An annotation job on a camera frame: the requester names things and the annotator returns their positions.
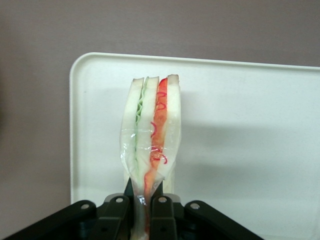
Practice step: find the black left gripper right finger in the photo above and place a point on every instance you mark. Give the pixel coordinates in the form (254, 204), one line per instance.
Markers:
(170, 220)

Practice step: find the cream rectangular tray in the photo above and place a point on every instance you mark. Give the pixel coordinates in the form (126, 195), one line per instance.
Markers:
(237, 112)

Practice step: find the triangle sandwich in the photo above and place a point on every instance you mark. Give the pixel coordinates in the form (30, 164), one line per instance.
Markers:
(147, 120)

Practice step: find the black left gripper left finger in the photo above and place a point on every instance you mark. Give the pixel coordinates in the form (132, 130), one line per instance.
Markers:
(107, 217)

